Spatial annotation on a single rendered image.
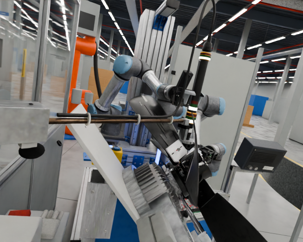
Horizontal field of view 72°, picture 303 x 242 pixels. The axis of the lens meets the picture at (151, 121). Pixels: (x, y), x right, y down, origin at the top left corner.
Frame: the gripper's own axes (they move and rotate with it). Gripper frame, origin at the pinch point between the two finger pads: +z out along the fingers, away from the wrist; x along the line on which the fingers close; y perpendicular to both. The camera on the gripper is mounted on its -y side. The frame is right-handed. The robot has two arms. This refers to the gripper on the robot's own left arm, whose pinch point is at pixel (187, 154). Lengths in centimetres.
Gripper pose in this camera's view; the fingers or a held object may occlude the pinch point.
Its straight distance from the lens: 104.1
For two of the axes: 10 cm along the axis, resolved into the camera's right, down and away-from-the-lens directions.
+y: 7.0, 3.7, -6.1
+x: -2.7, 9.3, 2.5
